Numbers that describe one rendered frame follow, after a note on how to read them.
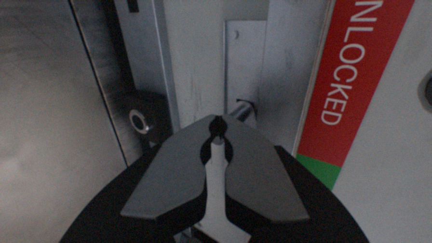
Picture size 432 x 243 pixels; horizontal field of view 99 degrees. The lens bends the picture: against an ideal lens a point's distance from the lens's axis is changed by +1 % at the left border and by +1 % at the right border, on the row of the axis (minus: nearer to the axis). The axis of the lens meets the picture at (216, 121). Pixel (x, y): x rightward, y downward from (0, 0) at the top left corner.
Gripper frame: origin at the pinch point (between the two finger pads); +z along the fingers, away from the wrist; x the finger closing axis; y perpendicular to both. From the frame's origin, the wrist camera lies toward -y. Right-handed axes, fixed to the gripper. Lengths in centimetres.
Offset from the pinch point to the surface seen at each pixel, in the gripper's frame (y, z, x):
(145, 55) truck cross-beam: -2.5, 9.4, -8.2
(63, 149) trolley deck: 6.3, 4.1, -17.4
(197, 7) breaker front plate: -6.7, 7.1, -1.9
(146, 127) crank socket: 5.0, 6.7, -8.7
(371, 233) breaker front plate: 10.8, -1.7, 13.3
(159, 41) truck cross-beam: -4.0, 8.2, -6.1
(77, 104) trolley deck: 2.1, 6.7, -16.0
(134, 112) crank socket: 3.4, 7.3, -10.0
